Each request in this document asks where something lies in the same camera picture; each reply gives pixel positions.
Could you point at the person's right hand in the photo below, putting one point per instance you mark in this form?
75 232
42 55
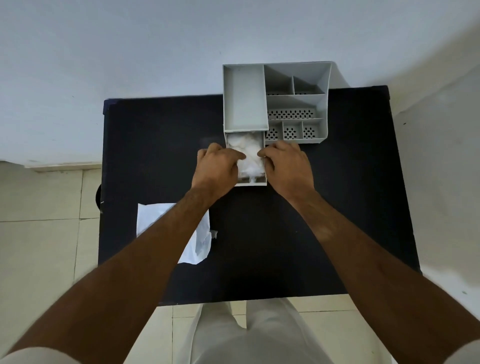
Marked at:
290 170

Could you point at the person's left hand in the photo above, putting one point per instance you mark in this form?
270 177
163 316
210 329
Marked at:
213 170

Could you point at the person's right thumb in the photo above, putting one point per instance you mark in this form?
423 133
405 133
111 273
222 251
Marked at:
266 152

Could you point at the person's left thumb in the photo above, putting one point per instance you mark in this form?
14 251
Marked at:
235 155

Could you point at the grey organizer drawer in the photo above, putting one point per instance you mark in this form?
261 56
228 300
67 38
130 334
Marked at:
252 182

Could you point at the person's right forearm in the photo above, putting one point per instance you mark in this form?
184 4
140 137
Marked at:
375 277

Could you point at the person's left forearm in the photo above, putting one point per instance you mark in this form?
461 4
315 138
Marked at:
123 277

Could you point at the pile of white cotton balls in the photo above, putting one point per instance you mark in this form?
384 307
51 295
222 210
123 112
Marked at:
249 150

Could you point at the grey plastic desk organizer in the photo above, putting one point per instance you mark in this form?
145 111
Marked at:
245 97

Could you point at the small white cotton piece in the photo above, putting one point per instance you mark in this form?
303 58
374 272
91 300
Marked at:
214 234

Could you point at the white plastic bag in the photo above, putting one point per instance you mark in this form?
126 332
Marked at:
150 217

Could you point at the black round object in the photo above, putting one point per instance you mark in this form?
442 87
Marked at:
99 197

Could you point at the white trousers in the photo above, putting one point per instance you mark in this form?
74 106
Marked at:
270 337

